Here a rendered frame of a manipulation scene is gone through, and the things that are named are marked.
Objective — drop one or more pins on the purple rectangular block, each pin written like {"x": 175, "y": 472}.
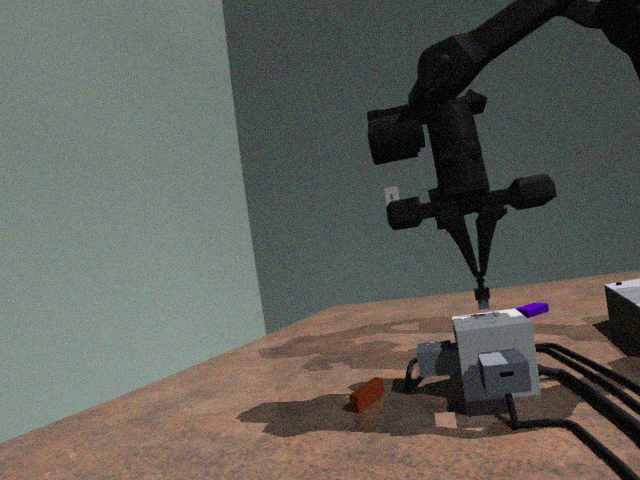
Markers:
{"x": 533, "y": 309}

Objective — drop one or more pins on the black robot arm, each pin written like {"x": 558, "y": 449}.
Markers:
{"x": 448, "y": 67}

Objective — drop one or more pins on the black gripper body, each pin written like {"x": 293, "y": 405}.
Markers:
{"x": 462, "y": 179}

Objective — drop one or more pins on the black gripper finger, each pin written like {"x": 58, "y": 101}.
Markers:
{"x": 486, "y": 224}
{"x": 457, "y": 228}

